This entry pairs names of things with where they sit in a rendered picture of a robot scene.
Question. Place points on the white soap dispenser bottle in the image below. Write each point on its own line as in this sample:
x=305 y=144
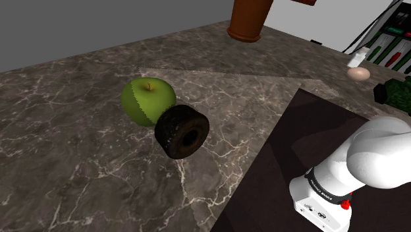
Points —
x=358 y=58

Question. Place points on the green and black toy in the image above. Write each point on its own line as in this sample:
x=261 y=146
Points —
x=396 y=93

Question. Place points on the beige egg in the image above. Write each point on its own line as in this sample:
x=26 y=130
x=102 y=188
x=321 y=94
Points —
x=358 y=74

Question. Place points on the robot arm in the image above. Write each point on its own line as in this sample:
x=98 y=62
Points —
x=369 y=160

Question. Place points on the green apple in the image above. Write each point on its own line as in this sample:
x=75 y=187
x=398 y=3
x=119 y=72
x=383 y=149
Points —
x=144 y=99

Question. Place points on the rack with green red items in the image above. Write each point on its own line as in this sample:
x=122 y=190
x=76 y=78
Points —
x=393 y=41

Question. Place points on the small black flat object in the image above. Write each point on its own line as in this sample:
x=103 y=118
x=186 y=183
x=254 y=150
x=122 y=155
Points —
x=316 y=41

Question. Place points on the dark robot stand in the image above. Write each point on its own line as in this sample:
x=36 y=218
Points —
x=289 y=154

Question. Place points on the brown cylindrical vase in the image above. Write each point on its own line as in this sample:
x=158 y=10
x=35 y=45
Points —
x=247 y=19

